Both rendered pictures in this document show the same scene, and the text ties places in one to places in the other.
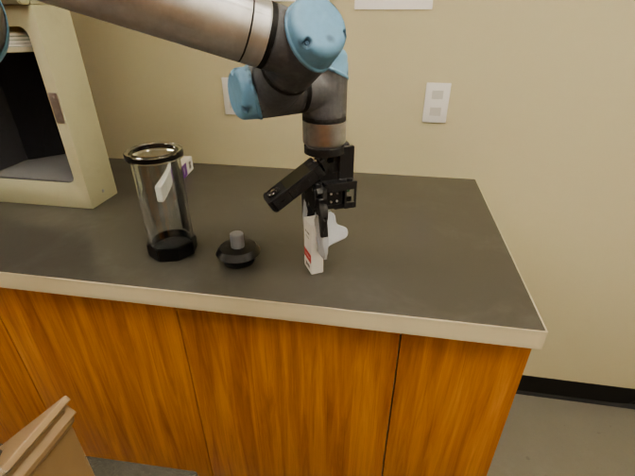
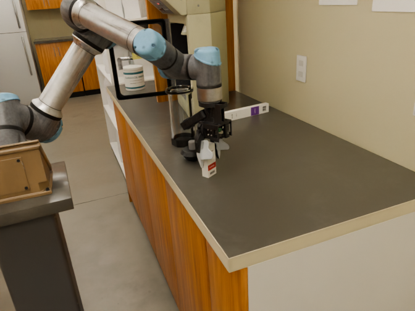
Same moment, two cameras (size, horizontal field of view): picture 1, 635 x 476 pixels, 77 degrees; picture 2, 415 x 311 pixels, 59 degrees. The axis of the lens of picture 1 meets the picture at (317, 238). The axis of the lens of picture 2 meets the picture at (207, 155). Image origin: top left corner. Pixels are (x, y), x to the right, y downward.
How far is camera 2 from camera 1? 0.95 m
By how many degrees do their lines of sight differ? 53
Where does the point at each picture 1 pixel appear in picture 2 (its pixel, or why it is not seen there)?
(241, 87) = not seen: hidden behind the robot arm
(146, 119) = (265, 76)
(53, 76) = (189, 47)
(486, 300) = (239, 231)
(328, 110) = (199, 81)
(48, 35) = (192, 28)
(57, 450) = (32, 152)
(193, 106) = (283, 71)
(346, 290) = (199, 188)
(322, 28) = (142, 42)
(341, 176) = (214, 121)
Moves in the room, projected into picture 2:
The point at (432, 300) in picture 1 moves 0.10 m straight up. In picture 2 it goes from (217, 213) to (215, 181)
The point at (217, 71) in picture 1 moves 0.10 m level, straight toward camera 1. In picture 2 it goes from (296, 50) to (283, 53)
